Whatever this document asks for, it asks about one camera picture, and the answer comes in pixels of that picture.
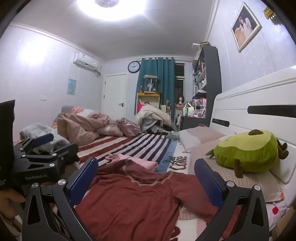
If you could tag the window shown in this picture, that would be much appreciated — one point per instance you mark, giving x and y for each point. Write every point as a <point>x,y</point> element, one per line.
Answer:
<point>179,74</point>

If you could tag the white air conditioner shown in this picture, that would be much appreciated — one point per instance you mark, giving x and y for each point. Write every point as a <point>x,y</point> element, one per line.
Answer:
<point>85,60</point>

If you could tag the pink satin cloth bundle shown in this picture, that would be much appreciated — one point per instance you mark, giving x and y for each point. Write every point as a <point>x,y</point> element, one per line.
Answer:
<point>129,127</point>

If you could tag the dark red long-sleeve top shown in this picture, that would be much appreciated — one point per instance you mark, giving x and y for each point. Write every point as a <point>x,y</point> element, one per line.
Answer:
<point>129,199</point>

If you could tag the beige striped pillow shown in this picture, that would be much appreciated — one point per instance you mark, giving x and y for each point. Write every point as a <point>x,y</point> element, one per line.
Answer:
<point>254,183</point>

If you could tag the round wall clock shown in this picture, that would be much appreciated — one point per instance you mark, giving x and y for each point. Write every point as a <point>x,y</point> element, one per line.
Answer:
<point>134,67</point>

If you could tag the yellow wall decoration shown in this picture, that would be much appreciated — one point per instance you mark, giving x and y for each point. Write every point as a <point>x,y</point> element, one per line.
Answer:
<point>269,12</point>

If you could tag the cream clothes heap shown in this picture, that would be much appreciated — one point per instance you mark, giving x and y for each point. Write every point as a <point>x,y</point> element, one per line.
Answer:
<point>152,113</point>

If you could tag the pink garment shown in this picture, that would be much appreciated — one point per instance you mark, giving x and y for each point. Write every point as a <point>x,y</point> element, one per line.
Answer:
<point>138,162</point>

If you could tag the dusty pink duvet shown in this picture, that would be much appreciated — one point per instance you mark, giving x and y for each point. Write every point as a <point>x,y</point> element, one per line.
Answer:
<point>81,127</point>

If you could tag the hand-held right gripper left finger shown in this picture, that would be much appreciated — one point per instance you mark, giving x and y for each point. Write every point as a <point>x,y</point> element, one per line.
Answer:
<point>83,178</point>

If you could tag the yellow wooden shelf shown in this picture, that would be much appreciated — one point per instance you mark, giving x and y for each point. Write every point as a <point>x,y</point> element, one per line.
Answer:
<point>148,95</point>

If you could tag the white door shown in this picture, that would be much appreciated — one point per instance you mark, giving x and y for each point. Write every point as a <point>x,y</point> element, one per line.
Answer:
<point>114,92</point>

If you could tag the white bed headboard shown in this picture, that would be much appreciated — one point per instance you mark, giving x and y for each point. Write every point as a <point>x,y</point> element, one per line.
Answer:
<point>266,92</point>

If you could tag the white light switch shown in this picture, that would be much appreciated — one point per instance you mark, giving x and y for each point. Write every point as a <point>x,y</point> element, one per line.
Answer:
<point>43,97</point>

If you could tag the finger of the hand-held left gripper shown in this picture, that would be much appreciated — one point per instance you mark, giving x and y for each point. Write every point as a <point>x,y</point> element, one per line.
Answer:
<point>41,138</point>
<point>67,150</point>

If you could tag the green avocado plush toy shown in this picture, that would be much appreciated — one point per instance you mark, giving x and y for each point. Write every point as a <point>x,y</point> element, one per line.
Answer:
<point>249,153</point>

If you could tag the round ceiling lamp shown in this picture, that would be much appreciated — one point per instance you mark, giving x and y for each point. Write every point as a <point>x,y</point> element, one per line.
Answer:
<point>113,9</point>

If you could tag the glass display case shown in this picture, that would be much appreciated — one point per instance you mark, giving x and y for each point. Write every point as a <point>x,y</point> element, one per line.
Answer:
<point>150,83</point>

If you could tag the person's left hand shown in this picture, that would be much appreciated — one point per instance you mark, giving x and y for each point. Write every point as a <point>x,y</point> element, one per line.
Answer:
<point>9,201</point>

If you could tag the dark tall bookshelf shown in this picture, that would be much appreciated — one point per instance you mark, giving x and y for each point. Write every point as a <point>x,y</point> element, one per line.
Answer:
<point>214,69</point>

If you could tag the dark cluttered desk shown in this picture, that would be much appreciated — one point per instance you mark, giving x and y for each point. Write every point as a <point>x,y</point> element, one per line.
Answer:
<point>189,121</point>

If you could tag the framed wall photo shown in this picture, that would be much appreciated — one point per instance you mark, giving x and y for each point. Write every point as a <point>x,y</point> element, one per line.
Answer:
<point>245,26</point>

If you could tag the small grey cloth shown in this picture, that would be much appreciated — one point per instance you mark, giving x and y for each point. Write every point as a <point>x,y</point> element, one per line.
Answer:
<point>172,134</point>

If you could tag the grey clothes pile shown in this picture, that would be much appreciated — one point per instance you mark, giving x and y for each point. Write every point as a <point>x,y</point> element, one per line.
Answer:
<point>37,129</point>

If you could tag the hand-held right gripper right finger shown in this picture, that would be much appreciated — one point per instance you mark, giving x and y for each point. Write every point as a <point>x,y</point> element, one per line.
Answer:
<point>208,180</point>

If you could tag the light blue wall poster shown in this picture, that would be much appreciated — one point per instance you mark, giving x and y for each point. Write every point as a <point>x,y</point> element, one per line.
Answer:
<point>72,87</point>

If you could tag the pink pillow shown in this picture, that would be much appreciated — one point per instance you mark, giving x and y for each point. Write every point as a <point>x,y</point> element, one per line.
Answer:
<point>198,136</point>

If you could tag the teal curtain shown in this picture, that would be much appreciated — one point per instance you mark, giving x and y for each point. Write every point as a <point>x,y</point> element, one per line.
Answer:
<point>165,81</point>

